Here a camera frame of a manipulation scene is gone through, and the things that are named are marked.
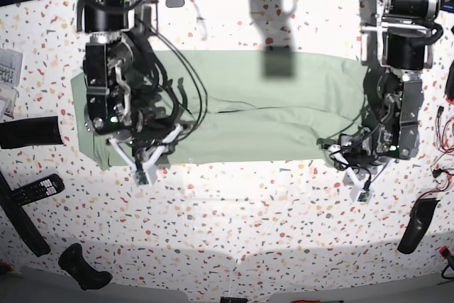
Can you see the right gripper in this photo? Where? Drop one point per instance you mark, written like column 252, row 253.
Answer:
column 139, row 134

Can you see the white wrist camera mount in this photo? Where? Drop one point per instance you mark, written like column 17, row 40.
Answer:
column 143, row 165
column 361, row 179

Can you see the black curved shell piece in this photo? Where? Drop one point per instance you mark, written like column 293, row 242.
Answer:
column 421, row 217

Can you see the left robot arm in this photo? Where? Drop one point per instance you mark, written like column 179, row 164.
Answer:
column 406, row 31

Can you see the black TV remote control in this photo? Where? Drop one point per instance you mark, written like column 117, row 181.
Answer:
column 38, row 190

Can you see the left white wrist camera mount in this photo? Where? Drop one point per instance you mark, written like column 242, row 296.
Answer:
column 361, row 179

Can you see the black curved handle piece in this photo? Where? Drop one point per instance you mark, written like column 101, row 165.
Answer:
column 72, row 261

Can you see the long black bar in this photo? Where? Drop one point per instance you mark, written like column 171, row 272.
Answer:
column 23, row 225

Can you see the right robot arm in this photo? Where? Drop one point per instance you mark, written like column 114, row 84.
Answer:
column 129, row 98

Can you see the black cylinder tube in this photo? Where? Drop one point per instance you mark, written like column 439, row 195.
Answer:
column 30, row 132

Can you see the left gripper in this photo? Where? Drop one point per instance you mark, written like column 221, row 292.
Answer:
column 355, row 152

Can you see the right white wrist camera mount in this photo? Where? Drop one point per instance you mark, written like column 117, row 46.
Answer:
column 143, row 165

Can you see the light green T-shirt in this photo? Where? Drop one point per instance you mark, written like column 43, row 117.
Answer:
column 264, row 108

